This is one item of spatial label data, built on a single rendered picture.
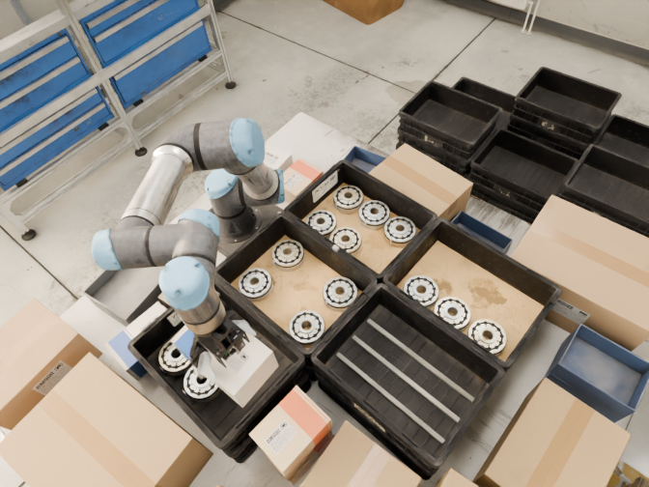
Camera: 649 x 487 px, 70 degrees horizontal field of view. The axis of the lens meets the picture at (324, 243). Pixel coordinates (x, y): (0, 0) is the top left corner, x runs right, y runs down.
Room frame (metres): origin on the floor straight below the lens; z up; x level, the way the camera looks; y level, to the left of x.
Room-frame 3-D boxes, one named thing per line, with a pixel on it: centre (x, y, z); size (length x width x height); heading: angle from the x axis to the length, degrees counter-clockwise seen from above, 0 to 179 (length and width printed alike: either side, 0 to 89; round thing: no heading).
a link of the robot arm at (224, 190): (1.07, 0.31, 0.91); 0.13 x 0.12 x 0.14; 87
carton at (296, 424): (0.28, 0.13, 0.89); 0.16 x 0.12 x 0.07; 131
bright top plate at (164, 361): (0.53, 0.45, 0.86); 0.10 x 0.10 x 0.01
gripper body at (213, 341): (0.40, 0.23, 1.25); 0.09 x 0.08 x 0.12; 46
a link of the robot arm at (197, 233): (0.50, 0.25, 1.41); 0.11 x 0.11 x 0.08; 87
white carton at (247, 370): (0.42, 0.25, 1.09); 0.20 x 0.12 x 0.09; 46
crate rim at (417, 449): (0.40, -0.17, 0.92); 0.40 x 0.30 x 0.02; 43
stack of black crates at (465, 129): (1.72, -0.66, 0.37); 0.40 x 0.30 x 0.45; 46
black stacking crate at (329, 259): (0.70, 0.10, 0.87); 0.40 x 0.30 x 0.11; 43
